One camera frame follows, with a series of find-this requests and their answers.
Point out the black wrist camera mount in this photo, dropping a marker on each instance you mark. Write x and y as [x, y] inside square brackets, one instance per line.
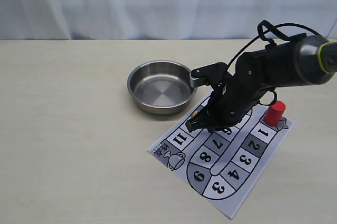
[212, 75]

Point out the stainless steel round bowl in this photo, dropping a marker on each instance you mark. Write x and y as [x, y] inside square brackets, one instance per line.
[161, 87]

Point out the beige wooden die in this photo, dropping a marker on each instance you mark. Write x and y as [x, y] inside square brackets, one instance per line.
[194, 113]

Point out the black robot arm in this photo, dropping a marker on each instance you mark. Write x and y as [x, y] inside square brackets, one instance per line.
[306, 60]

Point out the white backdrop curtain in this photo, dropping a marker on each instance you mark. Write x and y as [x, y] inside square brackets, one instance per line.
[157, 19]

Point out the printed paper game board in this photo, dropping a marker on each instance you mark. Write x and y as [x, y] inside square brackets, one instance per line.
[222, 166]

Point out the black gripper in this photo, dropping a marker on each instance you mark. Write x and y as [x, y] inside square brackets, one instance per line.
[228, 105]

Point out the red cylinder game piece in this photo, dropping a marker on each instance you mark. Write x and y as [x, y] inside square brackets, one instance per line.
[274, 113]

